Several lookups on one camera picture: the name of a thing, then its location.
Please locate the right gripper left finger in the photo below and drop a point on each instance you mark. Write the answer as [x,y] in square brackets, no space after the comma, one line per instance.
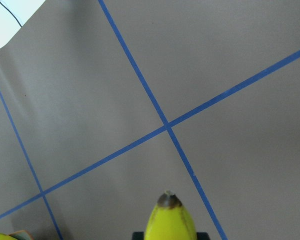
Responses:
[138,235]

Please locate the grey square plate orange rim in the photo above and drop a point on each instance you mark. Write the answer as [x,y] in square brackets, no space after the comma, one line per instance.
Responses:
[21,235]

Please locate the greenish yellow banana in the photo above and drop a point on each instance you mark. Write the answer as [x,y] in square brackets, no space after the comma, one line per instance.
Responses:
[6,237]

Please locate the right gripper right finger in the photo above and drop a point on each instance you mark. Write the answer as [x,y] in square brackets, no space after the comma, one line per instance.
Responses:
[202,236]

